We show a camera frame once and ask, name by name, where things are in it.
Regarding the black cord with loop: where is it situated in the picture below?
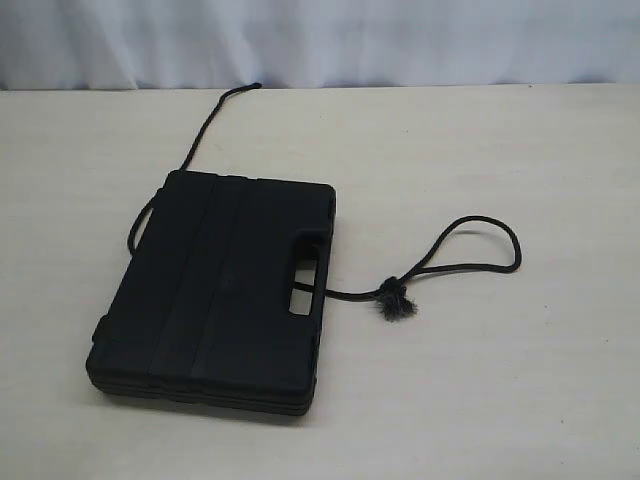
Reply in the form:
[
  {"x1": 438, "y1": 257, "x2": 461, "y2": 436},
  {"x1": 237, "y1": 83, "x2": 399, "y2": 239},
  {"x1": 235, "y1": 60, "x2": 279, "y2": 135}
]
[{"x1": 130, "y1": 82, "x2": 522, "y2": 321}]

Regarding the black plastic carrying case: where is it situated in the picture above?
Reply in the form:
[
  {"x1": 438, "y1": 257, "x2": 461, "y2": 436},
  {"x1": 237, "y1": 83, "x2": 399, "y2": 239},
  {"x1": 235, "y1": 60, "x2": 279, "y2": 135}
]
[{"x1": 86, "y1": 171, "x2": 336, "y2": 416}]

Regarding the white backdrop curtain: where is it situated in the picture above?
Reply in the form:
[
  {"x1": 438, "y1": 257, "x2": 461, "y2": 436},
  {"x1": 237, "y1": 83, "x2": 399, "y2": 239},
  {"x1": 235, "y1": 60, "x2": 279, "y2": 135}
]
[{"x1": 1, "y1": 1, "x2": 639, "y2": 90}]

